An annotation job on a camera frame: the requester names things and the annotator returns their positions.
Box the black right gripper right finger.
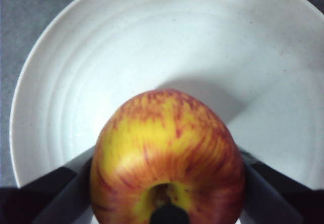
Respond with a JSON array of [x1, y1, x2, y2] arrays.
[[239, 150, 324, 224]]

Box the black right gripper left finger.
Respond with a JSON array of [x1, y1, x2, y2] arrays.
[[0, 144, 96, 224]]

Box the red yellow apple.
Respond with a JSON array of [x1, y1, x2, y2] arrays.
[[89, 88, 247, 224]]

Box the cream round plate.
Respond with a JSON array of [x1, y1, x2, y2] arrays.
[[8, 0, 324, 224]]

